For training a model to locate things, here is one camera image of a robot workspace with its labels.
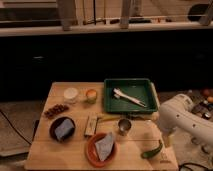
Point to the green pepper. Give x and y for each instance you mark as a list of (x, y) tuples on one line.
[(151, 153)]

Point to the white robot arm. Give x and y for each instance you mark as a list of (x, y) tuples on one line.
[(176, 112)]

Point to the small metal cup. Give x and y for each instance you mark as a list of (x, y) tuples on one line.
[(124, 126)]

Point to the white brush in tray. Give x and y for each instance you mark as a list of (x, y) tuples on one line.
[(119, 93)]

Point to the green plastic tray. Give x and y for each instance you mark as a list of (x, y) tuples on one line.
[(139, 88)]

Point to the brown grape bunch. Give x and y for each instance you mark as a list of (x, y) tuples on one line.
[(55, 110)]

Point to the blue cloth on orange plate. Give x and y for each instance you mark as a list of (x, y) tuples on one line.
[(104, 146)]

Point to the blue cloth in black bowl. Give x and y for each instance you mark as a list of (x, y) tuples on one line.
[(63, 129)]

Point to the black bowl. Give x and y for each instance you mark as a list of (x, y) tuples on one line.
[(55, 124)]

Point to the orange plate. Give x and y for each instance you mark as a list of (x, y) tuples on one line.
[(92, 155)]

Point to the yellow handled utensil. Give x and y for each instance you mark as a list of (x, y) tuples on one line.
[(107, 118)]

